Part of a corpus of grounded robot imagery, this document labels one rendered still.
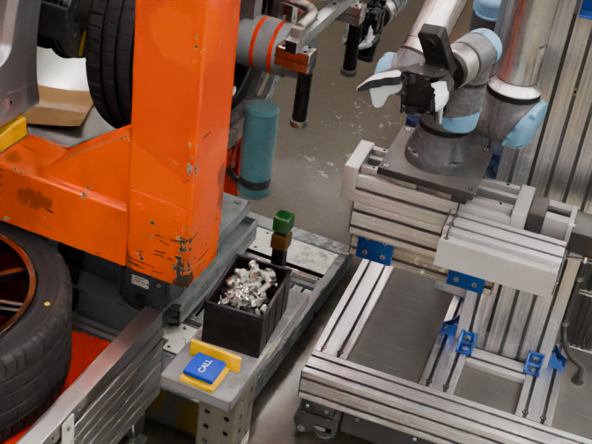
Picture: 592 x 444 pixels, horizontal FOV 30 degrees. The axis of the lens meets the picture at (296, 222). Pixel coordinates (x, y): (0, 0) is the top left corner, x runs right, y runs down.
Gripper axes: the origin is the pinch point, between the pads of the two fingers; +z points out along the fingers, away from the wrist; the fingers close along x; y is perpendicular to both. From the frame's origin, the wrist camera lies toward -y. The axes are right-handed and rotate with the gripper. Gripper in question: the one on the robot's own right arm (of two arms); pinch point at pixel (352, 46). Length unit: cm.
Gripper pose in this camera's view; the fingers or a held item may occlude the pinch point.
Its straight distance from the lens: 298.7
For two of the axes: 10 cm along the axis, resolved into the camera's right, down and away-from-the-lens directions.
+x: 9.1, 3.0, -2.7
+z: -3.9, 4.8, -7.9
